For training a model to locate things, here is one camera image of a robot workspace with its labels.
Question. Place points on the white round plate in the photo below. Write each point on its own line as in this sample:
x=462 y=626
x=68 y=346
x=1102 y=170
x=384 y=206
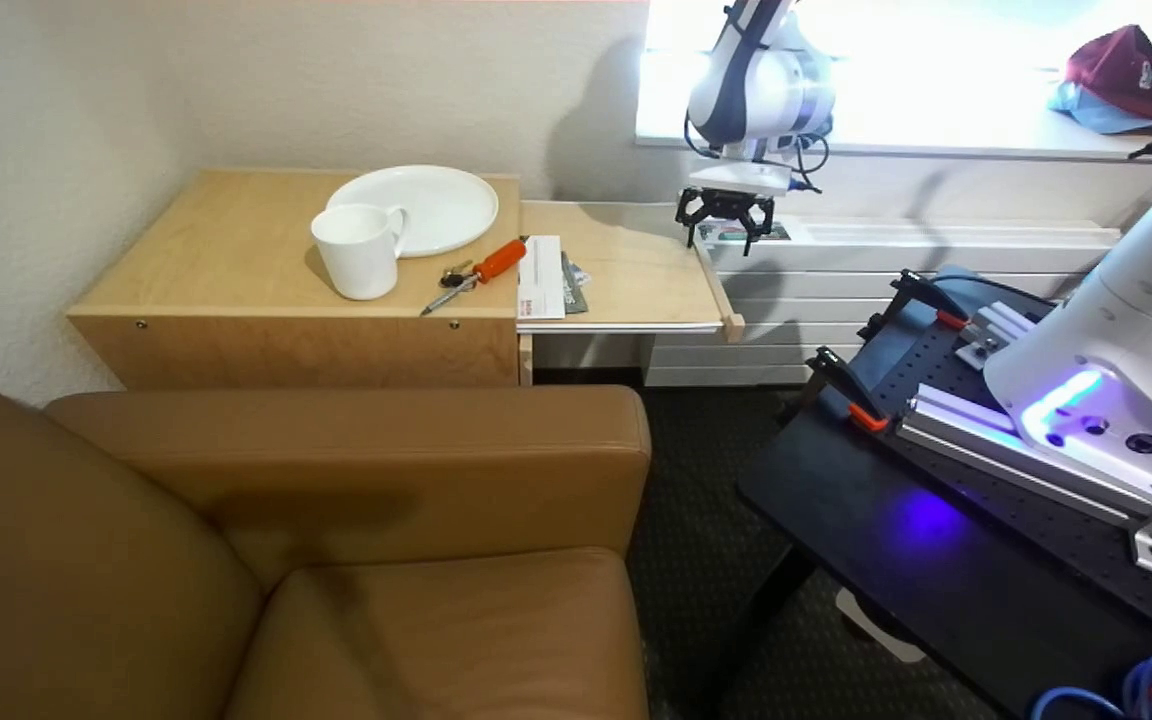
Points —
x=442 y=206

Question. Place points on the white window sill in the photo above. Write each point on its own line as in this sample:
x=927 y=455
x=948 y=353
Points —
x=977 y=144

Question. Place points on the tan leather armchair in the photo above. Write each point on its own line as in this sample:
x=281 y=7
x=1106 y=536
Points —
x=337 y=562

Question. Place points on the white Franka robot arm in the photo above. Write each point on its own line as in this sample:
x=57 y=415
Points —
x=771 y=92

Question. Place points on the light wooden drawer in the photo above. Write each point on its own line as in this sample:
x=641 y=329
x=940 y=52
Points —
x=641 y=266

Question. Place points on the long aluminium extrusion rail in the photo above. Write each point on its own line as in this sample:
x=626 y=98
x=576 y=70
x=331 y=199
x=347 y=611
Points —
x=1002 y=460

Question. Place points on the black perforated breadboard plate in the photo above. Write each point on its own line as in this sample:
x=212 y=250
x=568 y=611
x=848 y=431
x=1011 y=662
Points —
x=1068 y=532

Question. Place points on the orange black bar clamp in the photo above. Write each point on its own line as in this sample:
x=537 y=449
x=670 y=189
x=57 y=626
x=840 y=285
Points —
x=931 y=298
x=865 y=416

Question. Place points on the short aluminium extrusion rail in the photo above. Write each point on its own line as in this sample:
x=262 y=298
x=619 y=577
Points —
x=1002 y=335

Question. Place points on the white mug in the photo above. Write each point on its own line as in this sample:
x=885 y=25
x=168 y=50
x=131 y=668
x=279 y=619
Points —
x=359 y=261

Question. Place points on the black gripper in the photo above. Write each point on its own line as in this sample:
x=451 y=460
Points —
x=726 y=206

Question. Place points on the light wooden nightstand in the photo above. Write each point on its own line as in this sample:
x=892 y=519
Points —
x=201 y=266

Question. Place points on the small white flat object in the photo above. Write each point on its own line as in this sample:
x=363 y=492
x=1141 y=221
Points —
x=879 y=626

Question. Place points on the small dark flat object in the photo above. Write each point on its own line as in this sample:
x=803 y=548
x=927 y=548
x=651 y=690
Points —
x=576 y=285

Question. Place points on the white booklet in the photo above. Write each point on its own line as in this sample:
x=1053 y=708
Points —
x=542 y=276

